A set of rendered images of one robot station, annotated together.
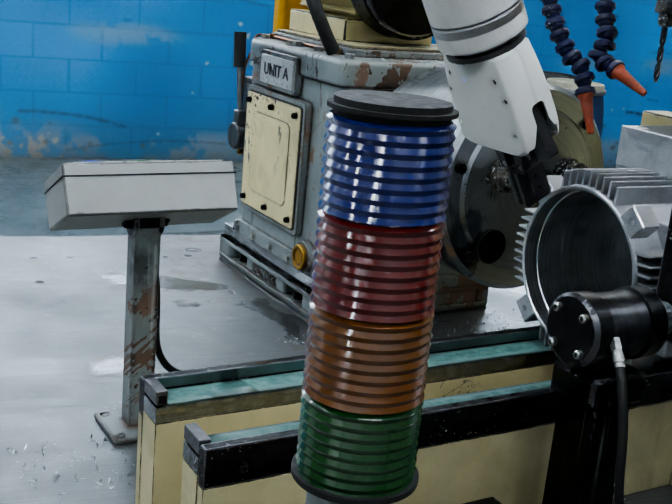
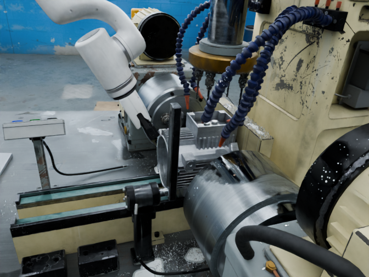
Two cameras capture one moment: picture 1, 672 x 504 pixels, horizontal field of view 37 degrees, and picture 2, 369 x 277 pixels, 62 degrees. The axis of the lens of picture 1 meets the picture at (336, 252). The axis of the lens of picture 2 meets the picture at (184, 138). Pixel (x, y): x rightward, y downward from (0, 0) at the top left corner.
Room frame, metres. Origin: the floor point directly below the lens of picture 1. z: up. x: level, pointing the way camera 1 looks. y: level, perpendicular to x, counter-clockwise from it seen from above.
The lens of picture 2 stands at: (0.20, -0.43, 1.50)
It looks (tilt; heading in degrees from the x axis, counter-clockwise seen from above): 28 degrees down; 10
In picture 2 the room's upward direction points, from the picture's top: 4 degrees clockwise
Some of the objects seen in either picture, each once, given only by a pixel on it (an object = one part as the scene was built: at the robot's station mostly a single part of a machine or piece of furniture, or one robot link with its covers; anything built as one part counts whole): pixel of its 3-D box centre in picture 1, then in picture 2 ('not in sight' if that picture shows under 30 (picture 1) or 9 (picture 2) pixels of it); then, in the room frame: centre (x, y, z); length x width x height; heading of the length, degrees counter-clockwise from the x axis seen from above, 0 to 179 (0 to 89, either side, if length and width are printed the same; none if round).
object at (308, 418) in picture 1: (358, 432); not in sight; (0.46, -0.02, 1.05); 0.06 x 0.06 x 0.04
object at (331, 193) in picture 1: (386, 165); not in sight; (0.46, -0.02, 1.19); 0.06 x 0.06 x 0.04
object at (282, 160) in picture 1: (357, 165); (152, 97); (1.50, -0.02, 0.99); 0.35 x 0.31 x 0.37; 31
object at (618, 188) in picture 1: (650, 261); (195, 158); (0.99, -0.32, 1.01); 0.20 x 0.19 x 0.19; 120
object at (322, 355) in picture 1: (367, 347); not in sight; (0.46, -0.02, 1.10); 0.06 x 0.06 x 0.04
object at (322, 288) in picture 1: (376, 258); not in sight; (0.46, -0.02, 1.14); 0.06 x 0.06 x 0.04
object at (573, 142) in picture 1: (456, 164); (167, 106); (1.30, -0.14, 1.04); 0.37 x 0.25 x 0.25; 31
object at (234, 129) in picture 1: (259, 96); not in sight; (1.57, 0.14, 1.07); 0.08 x 0.07 x 0.20; 121
